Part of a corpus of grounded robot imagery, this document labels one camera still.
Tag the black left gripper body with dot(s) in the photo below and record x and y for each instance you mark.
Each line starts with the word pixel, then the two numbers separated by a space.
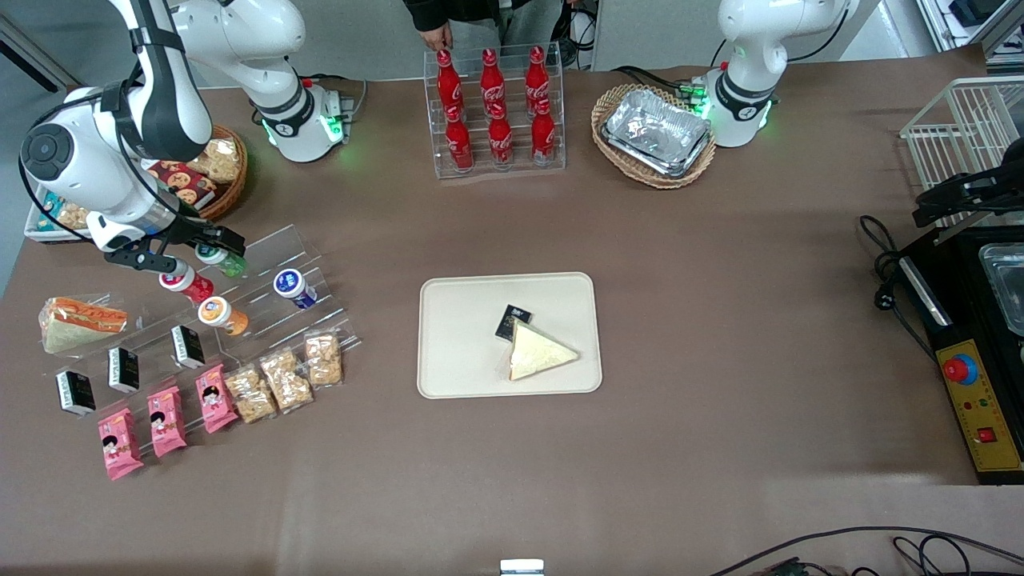
pixel 986 189

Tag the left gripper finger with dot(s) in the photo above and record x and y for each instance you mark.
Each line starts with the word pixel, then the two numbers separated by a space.
pixel 944 213
pixel 948 194

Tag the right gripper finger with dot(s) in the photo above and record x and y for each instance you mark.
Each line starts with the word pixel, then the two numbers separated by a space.
pixel 164 264
pixel 226 240

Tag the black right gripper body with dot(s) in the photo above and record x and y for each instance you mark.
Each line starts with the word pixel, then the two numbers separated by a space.
pixel 190 229

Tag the green gum bottle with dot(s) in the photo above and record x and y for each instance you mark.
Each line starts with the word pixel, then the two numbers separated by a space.
pixel 211 256

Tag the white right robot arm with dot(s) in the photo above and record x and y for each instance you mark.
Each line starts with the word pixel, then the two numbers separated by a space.
pixel 80 184

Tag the red gum bottle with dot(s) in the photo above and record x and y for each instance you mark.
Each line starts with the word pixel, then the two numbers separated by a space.
pixel 174 282

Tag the orange gum bottle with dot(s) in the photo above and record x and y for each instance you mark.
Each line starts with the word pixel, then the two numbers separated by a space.
pixel 213 310

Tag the blue gum bottle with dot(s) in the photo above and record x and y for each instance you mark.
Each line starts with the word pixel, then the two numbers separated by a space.
pixel 288 283

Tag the white rectangular snack tray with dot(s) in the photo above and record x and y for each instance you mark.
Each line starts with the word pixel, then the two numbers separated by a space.
pixel 40 232

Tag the beige serving tray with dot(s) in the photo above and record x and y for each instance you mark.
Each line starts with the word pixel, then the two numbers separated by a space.
pixel 460 336

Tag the bystander hand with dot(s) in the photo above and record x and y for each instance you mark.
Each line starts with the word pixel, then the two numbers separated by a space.
pixel 436 36

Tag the grey metal lever strip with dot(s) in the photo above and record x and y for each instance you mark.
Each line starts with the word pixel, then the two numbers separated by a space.
pixel 954 234

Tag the wicker basket with snacks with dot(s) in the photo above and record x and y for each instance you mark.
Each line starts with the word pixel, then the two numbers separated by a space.
pixel 232 192

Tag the clear acrylic stepped stand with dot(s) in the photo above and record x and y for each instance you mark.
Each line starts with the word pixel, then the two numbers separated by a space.
pixel 276 248

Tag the red cookie box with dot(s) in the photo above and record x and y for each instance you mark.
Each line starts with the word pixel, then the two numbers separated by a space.
pixel 184 182

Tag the clear bag of crackers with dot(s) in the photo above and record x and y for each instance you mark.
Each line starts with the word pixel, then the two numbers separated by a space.
pixel 220 158

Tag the small black white box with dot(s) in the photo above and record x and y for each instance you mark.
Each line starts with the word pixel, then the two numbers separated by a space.
pixel 76 392
pixel 188 346
pixel 124 370

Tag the clear bag of granola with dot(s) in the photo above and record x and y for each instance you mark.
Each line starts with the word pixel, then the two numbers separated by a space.
pixel 74 216

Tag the steel food container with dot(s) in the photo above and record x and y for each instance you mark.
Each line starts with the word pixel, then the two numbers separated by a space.
pixel 1008 284

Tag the wrapped sandwich with orange filling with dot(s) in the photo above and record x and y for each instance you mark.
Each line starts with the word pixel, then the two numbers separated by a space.
pixel 80 324

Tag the black sealing machine yellow panel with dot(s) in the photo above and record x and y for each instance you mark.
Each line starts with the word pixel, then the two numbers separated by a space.
pixel 960 320

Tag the blue snack packet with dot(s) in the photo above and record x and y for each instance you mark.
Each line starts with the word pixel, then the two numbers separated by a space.
pixel 50 202

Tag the pink snack packet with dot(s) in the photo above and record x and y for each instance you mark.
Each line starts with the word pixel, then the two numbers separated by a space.
pixel 120 444
pixel 216 398
pixel 166 422

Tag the clear bag of nut brittle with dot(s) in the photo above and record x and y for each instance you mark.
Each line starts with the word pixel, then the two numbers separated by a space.
pixel 250 394
pixel 324 360
pixel 286 380

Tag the red emergency stop button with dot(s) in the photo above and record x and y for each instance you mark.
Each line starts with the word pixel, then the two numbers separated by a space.
pixel 960 369

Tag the red cola bottle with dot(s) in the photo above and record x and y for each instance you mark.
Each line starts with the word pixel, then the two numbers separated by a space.
pixel 501 140
pixel 537 78
pixel 448 84
pixel 458 144
pixel 543 136
pixel 491 80

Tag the clear acrylic bottle rack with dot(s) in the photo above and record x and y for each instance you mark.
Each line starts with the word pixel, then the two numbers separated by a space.
pixel 480 172

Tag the small black gold box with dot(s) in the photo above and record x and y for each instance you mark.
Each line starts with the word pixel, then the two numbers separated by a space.
pixel 510 320

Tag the stacked aluminium foil trays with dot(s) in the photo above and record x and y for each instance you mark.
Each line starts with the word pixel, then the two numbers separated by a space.
pixel 656 132

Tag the wrapped triangular white sandwich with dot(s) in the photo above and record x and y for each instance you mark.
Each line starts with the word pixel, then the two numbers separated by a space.
pixel 540 354

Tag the bystander in dark clothes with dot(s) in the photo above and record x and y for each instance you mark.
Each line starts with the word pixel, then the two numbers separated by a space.
pixel 472 10

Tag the wicker basket with foil trays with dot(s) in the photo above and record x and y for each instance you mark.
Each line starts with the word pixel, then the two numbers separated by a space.
pixel 608 156

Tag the small white device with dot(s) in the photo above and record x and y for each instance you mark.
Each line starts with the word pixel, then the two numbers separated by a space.
pixel 522 568

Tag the aluminium frame shelf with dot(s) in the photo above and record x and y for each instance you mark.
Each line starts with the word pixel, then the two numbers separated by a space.
pixel 1000 36

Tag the red rocker switch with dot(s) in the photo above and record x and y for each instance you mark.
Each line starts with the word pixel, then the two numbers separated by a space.
pixel 986 436

